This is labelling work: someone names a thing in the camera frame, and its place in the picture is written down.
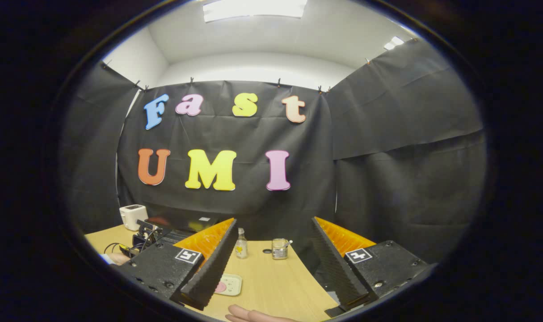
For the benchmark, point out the black electric oven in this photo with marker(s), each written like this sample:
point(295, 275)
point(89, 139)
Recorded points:
point(186, 222)

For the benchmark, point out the white toaster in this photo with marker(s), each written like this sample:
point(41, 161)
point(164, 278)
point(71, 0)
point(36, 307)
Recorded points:
point(132, 217)

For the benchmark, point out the small ceiling light panel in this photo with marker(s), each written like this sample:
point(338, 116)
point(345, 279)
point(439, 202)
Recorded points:
point(394, 43)

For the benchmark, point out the clear glass bottle yellow label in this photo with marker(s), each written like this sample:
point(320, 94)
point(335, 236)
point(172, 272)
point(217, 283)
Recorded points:
point(241, 246)

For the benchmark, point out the large ceiling light panel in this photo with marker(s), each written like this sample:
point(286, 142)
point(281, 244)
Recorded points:
point(253, 9)

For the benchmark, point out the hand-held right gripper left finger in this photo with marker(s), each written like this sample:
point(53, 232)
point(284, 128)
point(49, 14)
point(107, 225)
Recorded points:
point(211, 273)

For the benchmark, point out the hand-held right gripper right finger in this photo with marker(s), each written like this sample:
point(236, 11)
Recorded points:
point(338, 273)

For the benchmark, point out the cream square plate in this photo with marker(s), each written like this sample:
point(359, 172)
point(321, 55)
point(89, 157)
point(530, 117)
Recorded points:
point(233, 286)

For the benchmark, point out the pink meat slice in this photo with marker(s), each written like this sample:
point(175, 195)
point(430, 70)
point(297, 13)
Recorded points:
point(221, 287)

